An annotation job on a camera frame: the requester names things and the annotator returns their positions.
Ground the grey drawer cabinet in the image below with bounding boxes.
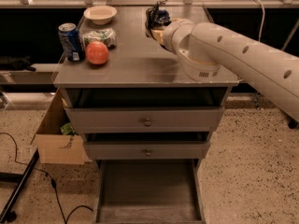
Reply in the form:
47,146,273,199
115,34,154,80
51,5,240,224

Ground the black metal floor bar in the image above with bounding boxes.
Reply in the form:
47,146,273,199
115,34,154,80
0,151,39,224

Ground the white hanging cable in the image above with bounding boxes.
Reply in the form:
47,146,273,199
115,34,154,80
250,0,266,42

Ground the top grey drawer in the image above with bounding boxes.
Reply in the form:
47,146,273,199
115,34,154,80
65,107,224,134

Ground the green packet in box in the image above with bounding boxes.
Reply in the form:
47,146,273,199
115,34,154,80
60,122,76,135

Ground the black object on ledge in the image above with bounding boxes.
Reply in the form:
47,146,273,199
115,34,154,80
0,56,36,72

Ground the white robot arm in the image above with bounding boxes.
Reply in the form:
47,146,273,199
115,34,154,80
147,19,299,121

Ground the cardboard box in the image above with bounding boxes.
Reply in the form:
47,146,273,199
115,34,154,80
36,91,86,164

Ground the bottom grey open drawer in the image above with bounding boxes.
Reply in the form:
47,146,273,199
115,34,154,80
93,160,206,224

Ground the red apple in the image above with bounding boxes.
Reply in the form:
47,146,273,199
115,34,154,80
86,41,109,65

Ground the top drawer round knob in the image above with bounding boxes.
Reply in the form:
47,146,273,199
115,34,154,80
144,119,151,127

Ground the blue chip bag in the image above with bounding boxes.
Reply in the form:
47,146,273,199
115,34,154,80
145,3,172,38

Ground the green white snack bag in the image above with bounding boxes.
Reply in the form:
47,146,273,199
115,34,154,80
82,28,117,49

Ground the white bowl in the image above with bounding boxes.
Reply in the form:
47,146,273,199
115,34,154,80
83,6,117,25

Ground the blue soda can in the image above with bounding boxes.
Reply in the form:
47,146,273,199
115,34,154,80
58,22,85,62

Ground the middle grey drawer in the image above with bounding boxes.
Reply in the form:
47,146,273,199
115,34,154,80
83,141,210,160

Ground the black floor cable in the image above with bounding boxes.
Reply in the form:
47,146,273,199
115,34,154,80
0,132,94,224

